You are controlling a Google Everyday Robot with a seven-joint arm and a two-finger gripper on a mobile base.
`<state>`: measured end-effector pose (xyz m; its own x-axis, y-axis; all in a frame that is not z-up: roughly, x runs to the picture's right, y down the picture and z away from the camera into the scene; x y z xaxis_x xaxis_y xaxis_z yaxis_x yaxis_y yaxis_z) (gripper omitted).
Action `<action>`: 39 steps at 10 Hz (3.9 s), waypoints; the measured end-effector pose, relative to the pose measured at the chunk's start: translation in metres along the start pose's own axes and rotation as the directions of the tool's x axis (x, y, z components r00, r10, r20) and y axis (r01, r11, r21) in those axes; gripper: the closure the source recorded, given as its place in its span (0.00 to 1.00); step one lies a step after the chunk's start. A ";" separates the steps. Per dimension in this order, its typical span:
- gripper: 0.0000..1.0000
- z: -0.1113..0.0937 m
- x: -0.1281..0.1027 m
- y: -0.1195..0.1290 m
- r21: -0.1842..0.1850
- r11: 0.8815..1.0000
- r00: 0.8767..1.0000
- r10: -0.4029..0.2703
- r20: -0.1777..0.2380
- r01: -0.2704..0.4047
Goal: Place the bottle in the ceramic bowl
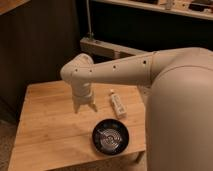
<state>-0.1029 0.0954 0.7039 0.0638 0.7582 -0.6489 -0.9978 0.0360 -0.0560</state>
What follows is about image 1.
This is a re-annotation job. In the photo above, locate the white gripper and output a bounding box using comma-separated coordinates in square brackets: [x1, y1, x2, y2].
[72, 85, 98, 114]

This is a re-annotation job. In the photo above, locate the white plastic bottle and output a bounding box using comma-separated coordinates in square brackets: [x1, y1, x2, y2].
[110, 90, 127, 119]

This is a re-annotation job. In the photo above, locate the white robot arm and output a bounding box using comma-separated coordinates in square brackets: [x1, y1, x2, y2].
[60, 47, 213, 171]

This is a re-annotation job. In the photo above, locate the black ceramic bowl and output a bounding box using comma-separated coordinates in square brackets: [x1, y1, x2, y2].
[92, 119, 129, 156]

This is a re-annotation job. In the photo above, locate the wooden table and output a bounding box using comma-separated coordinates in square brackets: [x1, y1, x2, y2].
[8, 81, 146, 171]

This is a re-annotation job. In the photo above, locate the grey metal beam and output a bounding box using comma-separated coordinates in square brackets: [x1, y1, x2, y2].
[80, 37, 144, 59]

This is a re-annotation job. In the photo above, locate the dark wooden cabinet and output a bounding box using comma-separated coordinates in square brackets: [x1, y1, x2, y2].
[0, 0, 80, 123]

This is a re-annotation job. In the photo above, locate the metal pole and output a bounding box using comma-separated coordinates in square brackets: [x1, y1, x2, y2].
[86, 0, 93, 41]

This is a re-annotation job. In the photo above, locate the wooden shelf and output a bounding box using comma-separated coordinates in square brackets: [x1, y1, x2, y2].
[94, 0, 213, 21]

